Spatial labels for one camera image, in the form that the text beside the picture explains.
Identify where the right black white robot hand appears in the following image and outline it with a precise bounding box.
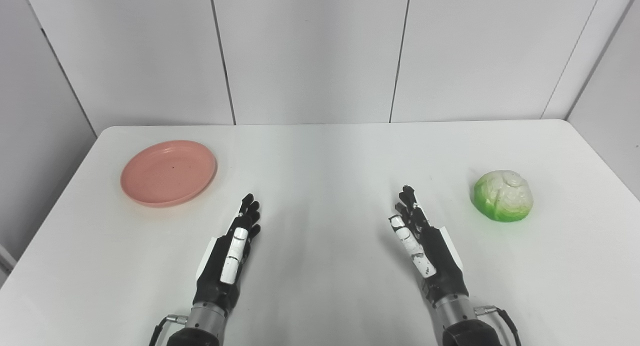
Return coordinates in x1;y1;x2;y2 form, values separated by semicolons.
389;185;470;307

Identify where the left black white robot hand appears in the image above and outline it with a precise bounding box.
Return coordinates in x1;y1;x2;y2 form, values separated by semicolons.
194;193;262;314

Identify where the green white cabbage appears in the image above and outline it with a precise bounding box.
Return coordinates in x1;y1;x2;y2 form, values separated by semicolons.
472;170;534;223

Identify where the pink round plate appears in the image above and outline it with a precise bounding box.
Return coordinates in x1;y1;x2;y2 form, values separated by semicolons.
120;140;218;208

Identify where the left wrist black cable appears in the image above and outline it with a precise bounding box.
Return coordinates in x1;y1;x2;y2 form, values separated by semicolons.
149;314;189;346

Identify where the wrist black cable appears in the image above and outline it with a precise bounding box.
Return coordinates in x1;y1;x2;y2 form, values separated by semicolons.
149;314;189;346
474;305;522;346

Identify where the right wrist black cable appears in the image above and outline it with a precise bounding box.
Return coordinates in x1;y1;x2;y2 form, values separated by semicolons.
474;305;522;346

